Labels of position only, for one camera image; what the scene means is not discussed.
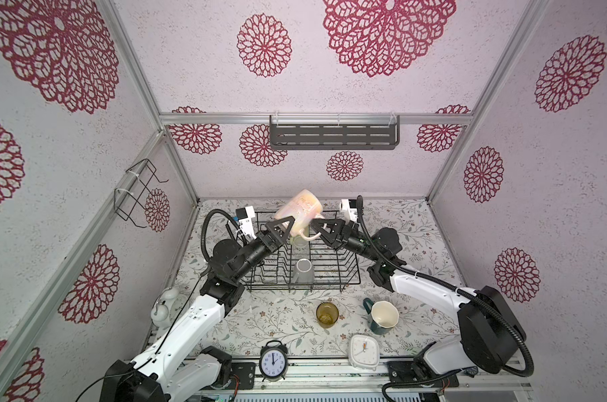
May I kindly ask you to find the white square alarm clock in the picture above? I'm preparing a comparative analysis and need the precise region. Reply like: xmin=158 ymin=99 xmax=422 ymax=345
xmin=348 ymin=334 xmax=380 ymax=371

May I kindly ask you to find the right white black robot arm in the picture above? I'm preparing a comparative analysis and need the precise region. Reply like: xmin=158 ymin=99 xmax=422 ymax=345
xmin=310 ymin=219 xmax=535 ymax=381

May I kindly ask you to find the white twin-bell alarm clock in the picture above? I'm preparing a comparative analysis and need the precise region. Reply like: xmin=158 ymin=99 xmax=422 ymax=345
xmin=150 ymin=287 xmax=180 ymax=328

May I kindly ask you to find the clear glass cup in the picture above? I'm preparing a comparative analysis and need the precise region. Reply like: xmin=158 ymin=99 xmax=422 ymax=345
xmin=290 ymin=236 xmax=309 ymax=253

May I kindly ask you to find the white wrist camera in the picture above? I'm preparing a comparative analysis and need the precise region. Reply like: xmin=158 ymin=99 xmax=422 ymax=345
xmin=236 ymin=205 xmax=256 ymax=241
xmin=340 ymin=199 xmax=359 ymax=223

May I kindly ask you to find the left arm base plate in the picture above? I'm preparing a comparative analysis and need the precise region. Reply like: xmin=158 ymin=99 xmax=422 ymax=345
xmin=225 ymin=362 xmax=257 ymax=391

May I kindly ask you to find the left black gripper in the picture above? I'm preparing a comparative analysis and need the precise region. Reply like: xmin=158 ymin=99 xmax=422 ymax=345
xmin=232 ymin=214 xmax=292 ymax=282

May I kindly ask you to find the grey ceramic mug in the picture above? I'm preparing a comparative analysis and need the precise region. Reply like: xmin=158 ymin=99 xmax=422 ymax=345
xmin=293 ymin=259 xmax=315 ymax=285

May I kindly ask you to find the pink iridescent mug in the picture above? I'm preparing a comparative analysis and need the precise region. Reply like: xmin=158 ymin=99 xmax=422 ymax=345
xmin=273 ymin=189 xmax=324 ymax=241

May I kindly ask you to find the left black corrugated cable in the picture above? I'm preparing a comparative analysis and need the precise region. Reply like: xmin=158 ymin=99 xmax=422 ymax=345
xmin=200 ymin=208 xmax=242 ymax=262

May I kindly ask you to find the right black corrugated cable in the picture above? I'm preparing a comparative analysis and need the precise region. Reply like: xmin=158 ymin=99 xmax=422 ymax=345
xmin=354 ymin=194 xmax=535 ymax=378

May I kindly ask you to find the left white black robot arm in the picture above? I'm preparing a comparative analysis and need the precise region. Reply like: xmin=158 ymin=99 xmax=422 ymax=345
xmin=99 ymin=216 xmax=295 ymax=401

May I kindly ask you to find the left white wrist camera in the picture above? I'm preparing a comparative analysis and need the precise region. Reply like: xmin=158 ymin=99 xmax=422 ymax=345
xmin=236 ymin=205 xmax=256 ymax=241

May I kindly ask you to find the amber glass cup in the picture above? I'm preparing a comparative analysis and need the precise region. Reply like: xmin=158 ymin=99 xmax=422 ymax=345
xmin=315 ymin=301 xmax=340 ymax=328

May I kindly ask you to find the black wire wall basket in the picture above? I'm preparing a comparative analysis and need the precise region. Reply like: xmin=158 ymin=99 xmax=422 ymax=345
xmin=113 ymin=158 xmax=171 ymax=233

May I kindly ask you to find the grey wall shelf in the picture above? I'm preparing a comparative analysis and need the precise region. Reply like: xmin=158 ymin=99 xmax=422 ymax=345
xmin=268 ymin=115 xmax=400 ymax=151

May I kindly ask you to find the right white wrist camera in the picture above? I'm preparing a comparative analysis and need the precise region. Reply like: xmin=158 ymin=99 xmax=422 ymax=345
xmin=340 ymin=199 xmax=359 ymax=223

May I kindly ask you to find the dark green cream mug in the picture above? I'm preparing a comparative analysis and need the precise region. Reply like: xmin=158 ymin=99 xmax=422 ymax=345
xmin=362 ymin=298 xmax=400 ymax=335

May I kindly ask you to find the black round alarm clock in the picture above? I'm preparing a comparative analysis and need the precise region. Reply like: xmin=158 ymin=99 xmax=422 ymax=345
xmin=258 ymin=339 xmax=288 ymax=381

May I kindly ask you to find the black corrugated cable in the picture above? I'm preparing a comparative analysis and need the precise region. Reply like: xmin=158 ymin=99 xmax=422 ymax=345
xmin=200 ymin=208 xmax=242 ymax=262
xmin=354 ymin=194 xmax=535 ymax=378

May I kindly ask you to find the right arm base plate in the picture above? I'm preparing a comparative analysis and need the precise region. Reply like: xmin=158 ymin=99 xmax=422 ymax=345
xmin=387 ymin=360 xmax=460 ymax=389

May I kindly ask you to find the black wire dish rack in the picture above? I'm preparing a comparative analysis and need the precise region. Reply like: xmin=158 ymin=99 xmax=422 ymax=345
xmin=243 ymin=237 xmax=361 ymax=291

